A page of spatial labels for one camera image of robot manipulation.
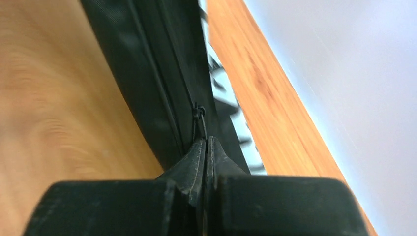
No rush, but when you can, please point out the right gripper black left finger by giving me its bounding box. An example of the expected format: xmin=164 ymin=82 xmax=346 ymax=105
xmin=24 ymin=139 xmax=206 ymax=236

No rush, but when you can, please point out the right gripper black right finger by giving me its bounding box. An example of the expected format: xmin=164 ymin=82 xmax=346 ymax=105
xmin=205 ymin=137 xmax=368 ymax=236

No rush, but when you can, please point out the black Crossway racket bag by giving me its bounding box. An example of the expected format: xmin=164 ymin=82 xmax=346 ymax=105
xmin=81 ymin=0 xmax=266 ymax=175

